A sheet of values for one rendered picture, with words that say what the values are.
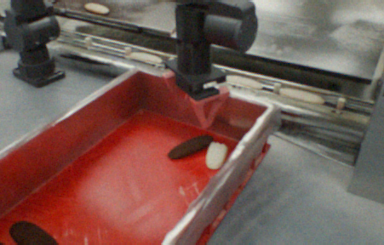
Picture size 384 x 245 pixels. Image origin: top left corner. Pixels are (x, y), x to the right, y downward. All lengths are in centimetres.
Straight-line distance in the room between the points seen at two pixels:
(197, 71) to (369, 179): 33
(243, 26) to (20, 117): 56
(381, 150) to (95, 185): 46
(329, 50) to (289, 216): 51
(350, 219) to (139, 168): 36
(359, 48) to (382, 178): 45
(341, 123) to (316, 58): 24
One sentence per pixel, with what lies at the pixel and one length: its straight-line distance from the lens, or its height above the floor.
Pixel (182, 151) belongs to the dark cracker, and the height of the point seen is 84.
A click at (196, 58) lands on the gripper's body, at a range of 60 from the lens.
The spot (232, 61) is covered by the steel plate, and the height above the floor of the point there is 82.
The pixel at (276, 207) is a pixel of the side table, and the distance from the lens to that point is 64.
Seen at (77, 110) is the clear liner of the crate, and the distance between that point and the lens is 70.
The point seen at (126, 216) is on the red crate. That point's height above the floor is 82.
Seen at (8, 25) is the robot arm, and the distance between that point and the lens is 98.
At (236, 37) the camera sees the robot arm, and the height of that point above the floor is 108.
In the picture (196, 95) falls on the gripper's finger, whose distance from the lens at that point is 59.
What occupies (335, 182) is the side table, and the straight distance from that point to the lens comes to 72.
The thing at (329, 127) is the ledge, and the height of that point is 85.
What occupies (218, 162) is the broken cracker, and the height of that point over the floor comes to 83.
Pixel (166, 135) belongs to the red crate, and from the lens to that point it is 77.
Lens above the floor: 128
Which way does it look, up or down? 35 degrees down
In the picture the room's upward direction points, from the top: straight up
